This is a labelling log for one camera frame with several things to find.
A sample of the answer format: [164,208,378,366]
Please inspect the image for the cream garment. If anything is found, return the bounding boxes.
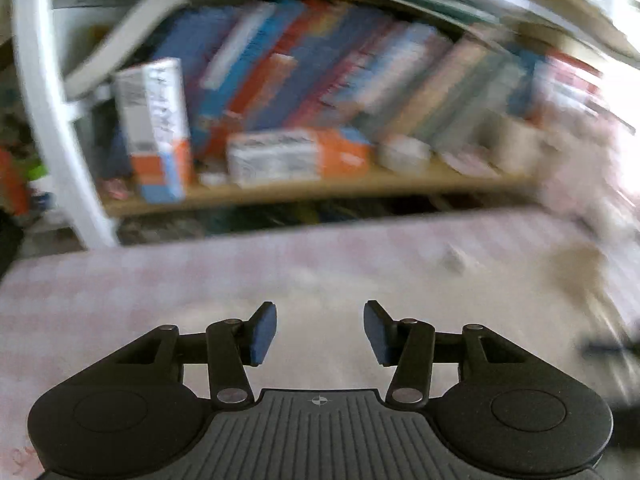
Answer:
[210,242,631,401]

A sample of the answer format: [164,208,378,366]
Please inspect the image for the flat white orange box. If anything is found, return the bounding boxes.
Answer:
[226,127,373,189]

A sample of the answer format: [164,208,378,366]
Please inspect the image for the row of books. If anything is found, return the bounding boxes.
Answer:
[150,0,606,156]

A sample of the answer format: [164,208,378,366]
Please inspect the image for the white bookshelf frame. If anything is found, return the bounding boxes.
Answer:
[10,0,640,248]

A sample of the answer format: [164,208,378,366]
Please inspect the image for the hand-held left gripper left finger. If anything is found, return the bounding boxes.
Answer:
[107,301,277,407]

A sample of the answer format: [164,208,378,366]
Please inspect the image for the white round container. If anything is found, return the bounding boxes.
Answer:
[378,135,432,172]

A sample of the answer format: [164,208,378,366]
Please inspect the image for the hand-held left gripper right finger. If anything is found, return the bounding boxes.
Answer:
[363,300,533,407]

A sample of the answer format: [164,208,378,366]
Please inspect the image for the tall white orange box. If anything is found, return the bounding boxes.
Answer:
[114,57,196,205]

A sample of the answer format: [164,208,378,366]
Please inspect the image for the pink printed desk mat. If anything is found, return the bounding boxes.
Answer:
[0,210,640,480]

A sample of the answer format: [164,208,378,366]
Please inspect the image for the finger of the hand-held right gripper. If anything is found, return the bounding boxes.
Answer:
[575,332,640,361]

